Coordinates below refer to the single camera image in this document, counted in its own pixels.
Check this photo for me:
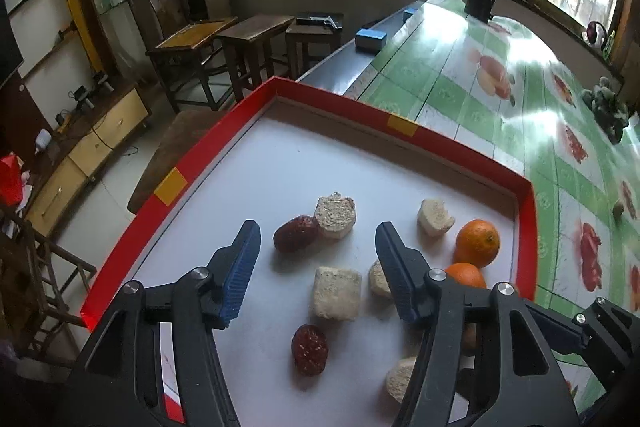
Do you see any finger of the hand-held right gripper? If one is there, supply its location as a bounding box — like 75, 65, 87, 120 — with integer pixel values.
525, 296, 638, 390

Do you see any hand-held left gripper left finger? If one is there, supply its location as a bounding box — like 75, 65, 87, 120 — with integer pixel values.
62, 220, 262, 427

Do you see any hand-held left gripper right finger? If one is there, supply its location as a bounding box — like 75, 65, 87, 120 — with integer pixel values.
375, 221, 585, 427

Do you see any beige rice cake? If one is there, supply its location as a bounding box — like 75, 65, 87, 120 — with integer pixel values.
384, 356, 418, 404
314, 193, 358, 240
368, 259, 396, 300
417, 198, 456, 238
312, 266, 362, 322

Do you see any red date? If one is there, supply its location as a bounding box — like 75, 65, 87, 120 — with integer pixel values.
291, 324, 329, 377
273, 215, 320, 253

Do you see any orange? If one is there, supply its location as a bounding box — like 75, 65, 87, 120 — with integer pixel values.
454, 219, 501, 269
444, 262, 487, 289

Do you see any red shallow box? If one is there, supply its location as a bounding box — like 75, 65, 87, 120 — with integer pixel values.
80, 77, 538, 427

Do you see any dark wooden chair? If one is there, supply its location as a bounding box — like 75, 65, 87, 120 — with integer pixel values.
0, 202, 98, 368

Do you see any fruit print tablecloth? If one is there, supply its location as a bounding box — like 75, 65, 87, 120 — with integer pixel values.
350, 0, 640, 413

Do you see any low wooden cabinet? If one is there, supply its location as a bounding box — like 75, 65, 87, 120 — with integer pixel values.
25, 79, 153, 238

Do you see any plush toy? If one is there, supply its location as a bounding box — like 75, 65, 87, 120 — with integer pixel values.
581, 77, 630, 144

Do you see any dark wooden stool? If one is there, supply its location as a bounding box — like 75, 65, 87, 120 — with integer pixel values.
216, 14, 296, 100
286, 12, 345, 80

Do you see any wooden armchair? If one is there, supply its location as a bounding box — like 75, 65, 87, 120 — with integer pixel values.
114, 0, 238, 112

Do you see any red bag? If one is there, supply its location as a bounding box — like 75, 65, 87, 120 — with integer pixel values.
0, 153, 26, 208

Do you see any black hand-held tool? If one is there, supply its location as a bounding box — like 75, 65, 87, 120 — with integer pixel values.
297, 14, 343, 30

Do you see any small black box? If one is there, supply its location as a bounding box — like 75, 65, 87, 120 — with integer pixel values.
464, 0, 496, 20

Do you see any black television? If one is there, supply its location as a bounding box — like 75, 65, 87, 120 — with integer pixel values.
0, 9, 25, 90

